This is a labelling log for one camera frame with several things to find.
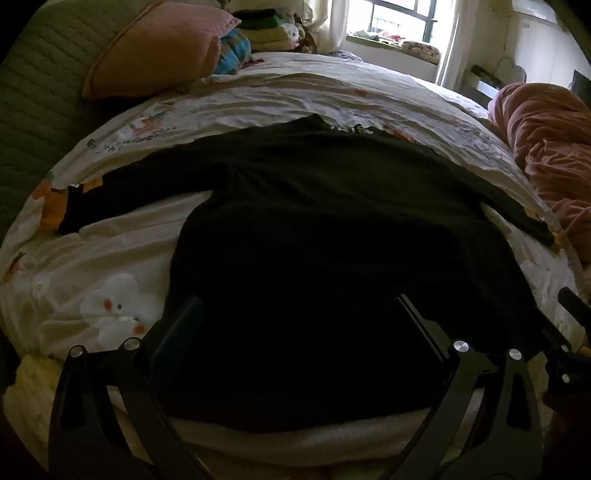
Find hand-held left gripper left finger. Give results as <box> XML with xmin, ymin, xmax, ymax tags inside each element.
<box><xmin>48</xmin><ymin>294</ymin><xmax>205</xmax><ymax>480</ymax></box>

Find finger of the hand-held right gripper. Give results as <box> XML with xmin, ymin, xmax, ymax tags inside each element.
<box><xmin>556</xmin><ymin>286</ymin><xmax>591</xmax><ymax>324</ymax></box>
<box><xmin>531</xmin><ymin>307</ymin><xmax>575</xmax><ymax>356</ymax></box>

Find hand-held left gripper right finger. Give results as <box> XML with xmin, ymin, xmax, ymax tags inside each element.
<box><xmin>388</xmin><ymin>294</ymin><xmax>544</xmax><ymax>480</ymax></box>

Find black long-sleeved shirt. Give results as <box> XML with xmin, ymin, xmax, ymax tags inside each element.
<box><xmin>58</xmin><ymin>113</ymin><xmax>555</xmax><ymax>432</ymax></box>

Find pile of folded clothes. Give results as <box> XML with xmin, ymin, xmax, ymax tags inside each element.
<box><xmin>235</xmin><ymin>8</ymin><xmax>320</xmax><ymax>55</ymax></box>

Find pink duvet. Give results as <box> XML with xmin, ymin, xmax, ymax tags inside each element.
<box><xmin>488</xmin><ymin>82</ymin><xmax>591</xmax><ymax>267</ymax></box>

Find white bedside furniture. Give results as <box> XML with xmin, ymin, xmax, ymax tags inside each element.
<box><xmin>465</xmin><ymin>65</ymin><xmax>505</xmax><ymax>101</ymax></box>

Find white printed bed sheet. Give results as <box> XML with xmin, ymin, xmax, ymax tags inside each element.
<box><xmin>0</xmin><ymin>51</ymin><xmax>588</xmax><ymax>467</ymax></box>

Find white wardrobe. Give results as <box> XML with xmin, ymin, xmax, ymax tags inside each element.
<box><xmin>508</xmin><ymin>0</ymin><xmax>591</xmax><ymax>89</ymax></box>

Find green quilted headboard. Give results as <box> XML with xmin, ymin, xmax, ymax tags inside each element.
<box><xmin>0</xmin><ymin>0</ymin><xmax>163</xmax><ymax>241</ymax></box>

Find floral blanket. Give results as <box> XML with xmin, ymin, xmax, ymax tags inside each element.
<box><xmin>398</xmin><ymin>39</ymin><xmax>443</xmax><ymax>59</ymax></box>

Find pink pillow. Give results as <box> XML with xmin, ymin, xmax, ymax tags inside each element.
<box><xmin>82</xmin><ymin>0</ymin><xmax>242</xmax><ymax>101</ymax></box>

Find blue striped pillow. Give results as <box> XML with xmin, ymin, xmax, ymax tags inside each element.
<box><xmin>216</xmin><ymin>28</ymin><xmax>253</xmax><ymax>77</ymax></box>

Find cream curtain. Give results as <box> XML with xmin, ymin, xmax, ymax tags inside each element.
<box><xmin>436</xmin><ymin>0</ymin><xmax>477</xmax><ymax>89</ymax></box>
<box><xmin>302</xmin><ymin>0</ymin><xmax>352</xmax><ymax>52</ymax></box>

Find dark framed window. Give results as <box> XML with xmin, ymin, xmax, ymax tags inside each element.
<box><xmin>344</xmin><ymin>0</ymin><xmax>457</xmax><ymax>41</ymax></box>

